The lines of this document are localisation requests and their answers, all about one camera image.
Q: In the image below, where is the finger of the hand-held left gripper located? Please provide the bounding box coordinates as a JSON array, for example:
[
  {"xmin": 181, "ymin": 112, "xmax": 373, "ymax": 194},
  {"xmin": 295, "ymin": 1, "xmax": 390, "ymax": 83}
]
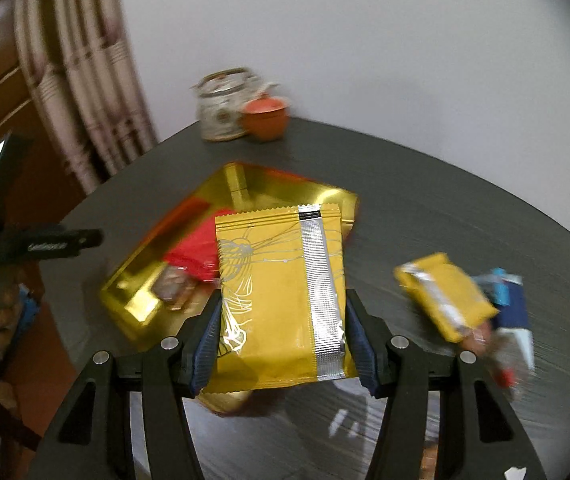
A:
[{"xmin": 15, "ymin": 284, "xmax": 42, "ymax": 347}]

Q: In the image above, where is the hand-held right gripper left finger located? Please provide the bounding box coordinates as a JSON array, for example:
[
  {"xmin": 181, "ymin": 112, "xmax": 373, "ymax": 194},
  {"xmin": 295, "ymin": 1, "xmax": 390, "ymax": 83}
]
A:
[{"xmin": 28, "ymin": 289, "xmax": 225, "ymax": 480}]

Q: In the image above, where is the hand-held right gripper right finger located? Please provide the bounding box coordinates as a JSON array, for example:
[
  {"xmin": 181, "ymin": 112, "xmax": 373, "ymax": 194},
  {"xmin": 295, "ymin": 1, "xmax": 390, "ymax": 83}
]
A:
[{"xmin": 345, "ymin": 287, "xmax": 548, "ymax": 480}]

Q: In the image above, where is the small brown cube snack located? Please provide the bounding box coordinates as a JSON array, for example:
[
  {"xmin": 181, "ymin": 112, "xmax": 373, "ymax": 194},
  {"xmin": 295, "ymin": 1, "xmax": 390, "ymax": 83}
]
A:
[{"xmin": 152, "ymin": 267, "xmax": 198, "ymax": 311}]

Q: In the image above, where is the large yellow snack packet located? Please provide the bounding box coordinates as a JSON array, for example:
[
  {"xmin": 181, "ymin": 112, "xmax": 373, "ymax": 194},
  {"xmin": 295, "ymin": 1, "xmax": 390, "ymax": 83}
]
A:
[{"xmin": 200, "ymin": 203, "xmax": 358, "ymax": 393}]

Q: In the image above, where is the red snack packet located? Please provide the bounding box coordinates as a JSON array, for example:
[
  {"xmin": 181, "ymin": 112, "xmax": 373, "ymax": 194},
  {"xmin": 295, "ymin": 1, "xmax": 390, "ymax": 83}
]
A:
[{"xmin": 162, "ymin": 207, "xmax": 221, "ymax": 281}]

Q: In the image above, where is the small yellow snack packet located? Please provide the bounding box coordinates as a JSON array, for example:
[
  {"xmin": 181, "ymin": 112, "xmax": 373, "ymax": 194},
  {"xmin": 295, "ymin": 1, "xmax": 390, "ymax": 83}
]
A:
[{"xmin": 394, "ymin": 252, "xmax": 500, "ymax": 343}]

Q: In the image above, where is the clear blue-edged snack packet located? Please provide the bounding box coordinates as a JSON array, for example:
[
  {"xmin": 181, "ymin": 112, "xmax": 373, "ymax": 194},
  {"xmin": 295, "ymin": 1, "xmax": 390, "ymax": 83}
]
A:
[{"xmin": 480, "ymin": 267, "xmax": 512, "ymax": 307}]

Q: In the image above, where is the dark clear-wrapped snack brick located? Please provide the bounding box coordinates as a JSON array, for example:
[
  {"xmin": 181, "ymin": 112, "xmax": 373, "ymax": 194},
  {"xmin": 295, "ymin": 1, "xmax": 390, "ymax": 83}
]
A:
[{"xmin": 490, "ymin": 335, "xmax": 523, "ymax": 401}]

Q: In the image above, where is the navy and light-blue packet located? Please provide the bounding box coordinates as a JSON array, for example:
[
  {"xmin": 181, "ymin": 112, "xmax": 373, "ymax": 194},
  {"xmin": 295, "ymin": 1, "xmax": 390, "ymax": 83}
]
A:
[{"xmin": 487, "ymin": 272, "xmax": 536, "ymax": 373}]

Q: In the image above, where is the red tin box gold interior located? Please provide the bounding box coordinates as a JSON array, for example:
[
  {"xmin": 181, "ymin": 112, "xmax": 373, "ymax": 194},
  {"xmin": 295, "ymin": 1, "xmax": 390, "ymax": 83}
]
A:
[{"xmin": 99, "ymin": 162, "xmax": 359, "ymax": 416}]

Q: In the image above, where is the striped beige curtain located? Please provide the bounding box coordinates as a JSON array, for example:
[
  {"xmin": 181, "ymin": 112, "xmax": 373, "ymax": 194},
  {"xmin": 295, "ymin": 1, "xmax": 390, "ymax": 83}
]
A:
[{"xmin": 12, "ymin": 0, "xmax": 158, "ymax": 193}]

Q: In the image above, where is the patterned ceramic teapot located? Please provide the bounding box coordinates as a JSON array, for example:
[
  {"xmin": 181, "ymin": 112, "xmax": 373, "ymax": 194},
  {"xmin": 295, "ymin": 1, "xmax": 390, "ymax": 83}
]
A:
[{"xmin": 192, "ymin": 66, "xmax": 278, "ymax": 142}]

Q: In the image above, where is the orange ceramic cup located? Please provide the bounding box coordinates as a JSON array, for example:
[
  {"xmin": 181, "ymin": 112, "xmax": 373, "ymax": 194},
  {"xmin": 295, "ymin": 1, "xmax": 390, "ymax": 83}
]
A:
[{"xmin": 237, "ymin": 95, "xmax": 291, "ymax": 143}]

